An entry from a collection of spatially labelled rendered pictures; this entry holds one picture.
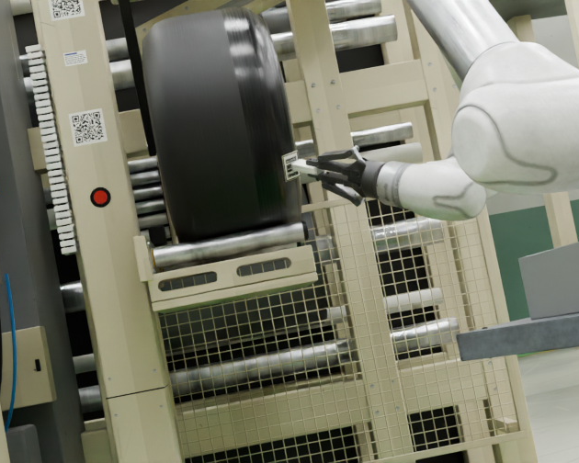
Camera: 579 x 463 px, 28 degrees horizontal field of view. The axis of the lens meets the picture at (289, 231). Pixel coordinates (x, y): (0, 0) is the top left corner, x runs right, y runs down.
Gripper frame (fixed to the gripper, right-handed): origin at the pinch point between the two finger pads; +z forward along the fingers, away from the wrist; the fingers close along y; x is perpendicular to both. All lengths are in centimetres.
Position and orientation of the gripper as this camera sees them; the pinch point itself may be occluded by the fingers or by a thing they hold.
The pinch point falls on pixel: (308, 166)
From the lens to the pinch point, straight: 243.0
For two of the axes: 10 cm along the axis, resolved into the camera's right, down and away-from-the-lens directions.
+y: 1.4, 8.9, 4.3
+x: 6.3, -4.2, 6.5
